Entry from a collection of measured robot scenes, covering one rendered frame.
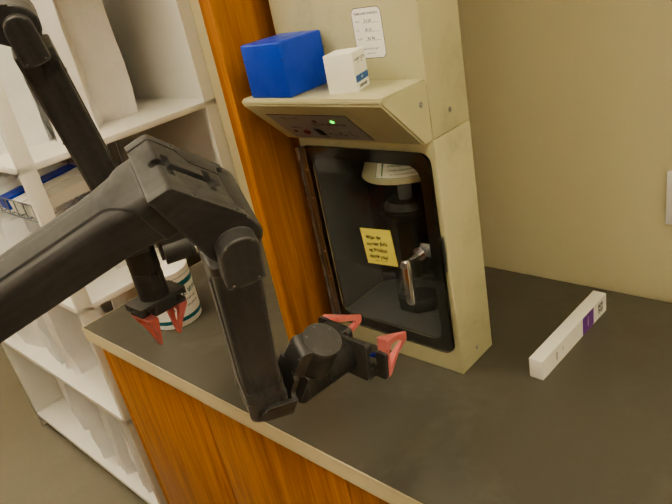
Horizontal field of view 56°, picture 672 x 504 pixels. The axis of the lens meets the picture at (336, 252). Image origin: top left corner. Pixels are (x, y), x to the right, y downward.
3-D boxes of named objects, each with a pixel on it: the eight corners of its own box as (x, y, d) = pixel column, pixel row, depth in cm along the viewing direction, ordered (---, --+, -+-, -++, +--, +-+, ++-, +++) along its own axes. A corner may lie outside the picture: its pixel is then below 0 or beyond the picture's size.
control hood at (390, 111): (296, 133, 123) (285, 82, 119) (434, 140, 102) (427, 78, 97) (253, 153, 116) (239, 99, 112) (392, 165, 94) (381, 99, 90)
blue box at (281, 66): (291, 83, 117) (280, 33, 113) (330, 82, 110) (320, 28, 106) (251, 98, 110) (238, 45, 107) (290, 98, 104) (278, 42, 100)
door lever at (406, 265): (431, 294, 116) (420, 291, 118) (425, 248, 112) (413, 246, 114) (414, 308, 113) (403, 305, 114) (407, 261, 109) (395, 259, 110)
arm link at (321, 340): (236, 375, 93) (258, 424, 89) (249, 327, 86) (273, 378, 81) (307, 356, 99) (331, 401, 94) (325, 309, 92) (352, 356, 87)
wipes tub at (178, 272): (183, 299, 173) (167, 251, 167) (212, 310, 165) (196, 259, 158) (143, 323, 165) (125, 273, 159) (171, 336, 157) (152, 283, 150)
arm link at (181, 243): (112, 208, 115) (121, 232, 109) (173, 189, 118) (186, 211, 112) (131, 258, 122) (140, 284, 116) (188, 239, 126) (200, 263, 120)
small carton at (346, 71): (342, 86, 104) (335, 49, 102) (370, 84, 102) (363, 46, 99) (329, 94, 100) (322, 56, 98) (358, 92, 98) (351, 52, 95)
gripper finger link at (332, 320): (349, 296, 109) (311, 320, 103) (381, 308, 104) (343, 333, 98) (352, 330, 112) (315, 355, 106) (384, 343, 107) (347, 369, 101)
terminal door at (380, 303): (339, 316, 140) (301, 144, 123) (456, 353, 120) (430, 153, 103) (336, 318, 139) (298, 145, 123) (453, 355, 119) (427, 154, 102)
